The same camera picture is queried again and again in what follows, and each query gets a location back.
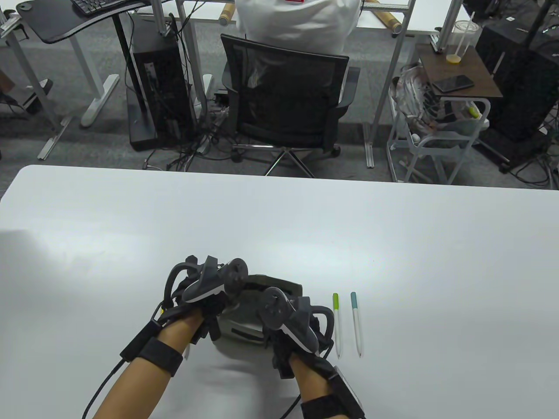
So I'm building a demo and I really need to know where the person's right hand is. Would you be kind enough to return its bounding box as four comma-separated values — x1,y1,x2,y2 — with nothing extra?
258,288,337,379

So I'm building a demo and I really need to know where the person's left hand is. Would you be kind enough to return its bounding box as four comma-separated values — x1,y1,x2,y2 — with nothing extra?
165,261,246,343

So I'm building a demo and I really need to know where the green fabric pencil case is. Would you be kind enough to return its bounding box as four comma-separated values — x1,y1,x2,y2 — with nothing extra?
214,274,304,350

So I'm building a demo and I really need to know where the green capped white twist pen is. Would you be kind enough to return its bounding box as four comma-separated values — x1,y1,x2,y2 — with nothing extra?
332,293,343,360

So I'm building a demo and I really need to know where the blue capped white twist pen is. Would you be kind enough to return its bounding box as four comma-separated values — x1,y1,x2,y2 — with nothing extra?
350,292,363,358

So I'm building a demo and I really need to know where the person's right forearm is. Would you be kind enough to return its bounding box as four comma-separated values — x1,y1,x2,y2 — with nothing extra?
288,354,365,419

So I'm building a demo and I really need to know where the person's left forearm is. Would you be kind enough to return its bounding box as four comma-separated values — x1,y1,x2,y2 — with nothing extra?
92,312,206,419

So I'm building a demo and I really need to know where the black tracking controller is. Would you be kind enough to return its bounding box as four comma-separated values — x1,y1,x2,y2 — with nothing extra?
257,287,337,355
164,255,249,310

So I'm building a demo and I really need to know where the black sensor module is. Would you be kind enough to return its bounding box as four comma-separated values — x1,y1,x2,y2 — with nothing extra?
120,321,160,362
325,366,365,413

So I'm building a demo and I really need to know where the black mesh office chair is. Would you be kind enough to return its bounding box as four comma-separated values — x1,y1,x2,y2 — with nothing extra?
221,34,361,178

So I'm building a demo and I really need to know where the black computer tower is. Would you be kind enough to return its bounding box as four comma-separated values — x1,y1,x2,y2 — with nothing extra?
127,14,198,152

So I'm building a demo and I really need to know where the white sneaker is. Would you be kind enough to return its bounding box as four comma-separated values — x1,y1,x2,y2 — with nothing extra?
22,79,54,115

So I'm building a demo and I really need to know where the clear plastic bag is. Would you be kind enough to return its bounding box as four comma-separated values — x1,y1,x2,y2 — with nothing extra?
390,65,490,142

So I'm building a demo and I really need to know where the black smartphone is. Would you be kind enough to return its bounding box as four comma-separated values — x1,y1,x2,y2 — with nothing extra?
431,75,475,93

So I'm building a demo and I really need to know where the black keyboard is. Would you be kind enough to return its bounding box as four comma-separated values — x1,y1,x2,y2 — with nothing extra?
70,0,147,17

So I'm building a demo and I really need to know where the black curved desk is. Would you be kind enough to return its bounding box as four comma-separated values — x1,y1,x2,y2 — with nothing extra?
16,0,151,128

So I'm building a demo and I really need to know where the brown top side table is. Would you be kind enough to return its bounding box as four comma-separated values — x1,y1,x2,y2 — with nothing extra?
386,44,504,184

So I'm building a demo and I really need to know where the large black equipment case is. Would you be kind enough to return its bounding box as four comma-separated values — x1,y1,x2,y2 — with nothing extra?
475,20,559,142

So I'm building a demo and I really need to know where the clear plastic cup with straw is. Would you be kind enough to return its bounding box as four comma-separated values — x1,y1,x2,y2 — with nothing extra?
445,12,483,65

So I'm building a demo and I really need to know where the black wrist strap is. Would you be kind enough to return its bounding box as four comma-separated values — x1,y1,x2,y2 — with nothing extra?
138,338,184,377
300,395,363,419

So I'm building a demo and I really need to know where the black cable bundle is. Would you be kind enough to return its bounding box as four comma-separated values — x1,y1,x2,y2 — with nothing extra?
144,87,245,171

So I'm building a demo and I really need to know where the aluminium frame post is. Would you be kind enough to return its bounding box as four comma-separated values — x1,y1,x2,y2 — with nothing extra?
430,0,464,53
150,0,175,38

